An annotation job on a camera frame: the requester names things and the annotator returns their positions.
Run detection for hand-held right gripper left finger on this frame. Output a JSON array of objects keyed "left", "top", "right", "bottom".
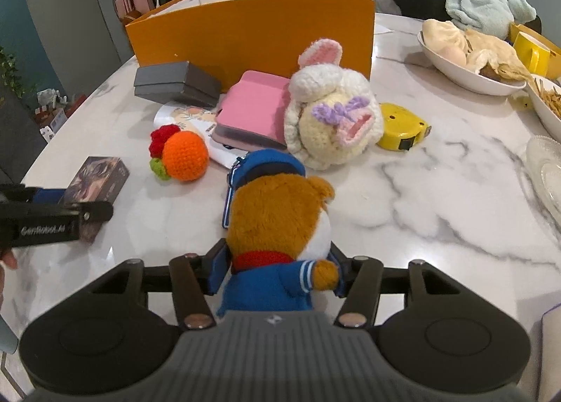
[{"left": 118, "top": 239, "right": 231, "bottom": 331}]

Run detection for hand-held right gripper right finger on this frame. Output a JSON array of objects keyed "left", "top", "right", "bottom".
[{"left": 330, "top": 244, "right": 434, "bottom": 329}]

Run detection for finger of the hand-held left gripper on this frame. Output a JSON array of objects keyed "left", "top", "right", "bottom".
[
  {"left": 0, "top": 184, "right": 67, "bottom": 205},
  {"left": 63, "top": 201, "right": 115, "bottom": 224}
]

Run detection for dark printed card box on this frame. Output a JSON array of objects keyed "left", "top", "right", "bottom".
[{"left": 59, "top": 156, "right": 131, "bottom": 245}]

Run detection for crochet orange fruit toy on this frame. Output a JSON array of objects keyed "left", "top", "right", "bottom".
[{"left": 149, "top": 124, "right": 210, "bottom": 182}]

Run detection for brown bear plush blue outfit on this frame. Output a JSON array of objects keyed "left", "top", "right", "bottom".
[{"left": 216, "top": 148, "right": 341, "bottom": 317}]

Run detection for dark grey case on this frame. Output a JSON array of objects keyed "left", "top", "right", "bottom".
[{"left": 133, "top": 61, "right": 223, "bottom": 108}]

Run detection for yellow toy piece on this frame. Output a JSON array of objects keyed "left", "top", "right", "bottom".
[{"left": 377, "top": 102, "right": 433, "bottom": 152}]

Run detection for crochet bunny with purple bow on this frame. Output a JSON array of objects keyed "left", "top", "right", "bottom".
[{"left": 283, "top": 37, "right": 385, "bottom": 171}]

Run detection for orange cardboard box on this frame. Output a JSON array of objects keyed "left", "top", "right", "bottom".
[{"left": 125, "top": 0, "right": 377, "bottom": 92}]

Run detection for person's left hand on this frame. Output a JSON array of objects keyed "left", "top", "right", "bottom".
[{"left": 0, "top": 250, "right": 19, "bottom": 311}]

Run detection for green plant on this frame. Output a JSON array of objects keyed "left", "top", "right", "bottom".
[{"left": 0, "top": 46, "right": 23, "bottom": 99}]

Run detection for printed white paper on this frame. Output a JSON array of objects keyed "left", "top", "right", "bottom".
[{"left": 153, "top": 101, "right": 246, "bottom": 168}]

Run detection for pink case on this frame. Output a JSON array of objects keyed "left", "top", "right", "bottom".
[{"left": 212, "top": 70, "right": 292, "bottom": 151}]

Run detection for pink bags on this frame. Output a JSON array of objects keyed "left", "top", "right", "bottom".
[{"left": 113, "top": 0, "right": 155, "bottom": 19}]

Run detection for clear glass plate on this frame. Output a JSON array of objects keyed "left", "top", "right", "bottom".
[{"left": 525, "top": 134, "right": 561, "bottom": 224}]

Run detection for white bowl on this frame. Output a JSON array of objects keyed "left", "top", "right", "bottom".
[{"left": 416, "top": 29, "right": 527, "bottom": 97}]

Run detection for egg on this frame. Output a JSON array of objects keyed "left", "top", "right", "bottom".
[{"left": 439, "top": 46, "right": 468, "bottom": 68}]

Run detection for white dish of fries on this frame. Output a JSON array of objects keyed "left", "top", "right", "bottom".
[{"left": 525, "top": 75, "right": 561, "bottom": 142}]

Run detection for yellow mug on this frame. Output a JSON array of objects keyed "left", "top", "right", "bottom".
[{"left": 512, "top": 31, "right": 554, "bottom": 77}]

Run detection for yellow container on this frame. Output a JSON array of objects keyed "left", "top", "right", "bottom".
[{"left": 508, "top": 21, "right": 561, "bottom": 80}]

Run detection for light blue towel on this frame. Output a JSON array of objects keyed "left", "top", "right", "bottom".
[{"left": 444, "top": 0, "right": 538, "bottom": 37}]

